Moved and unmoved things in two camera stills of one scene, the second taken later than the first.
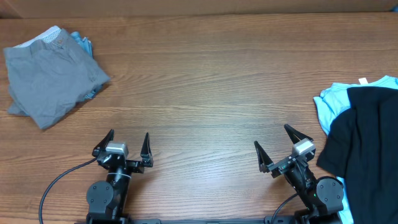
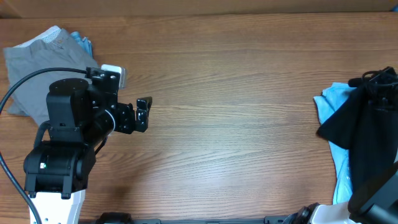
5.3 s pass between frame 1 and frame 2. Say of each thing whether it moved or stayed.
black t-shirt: moved
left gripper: moved
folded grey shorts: stayed
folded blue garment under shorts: stayed
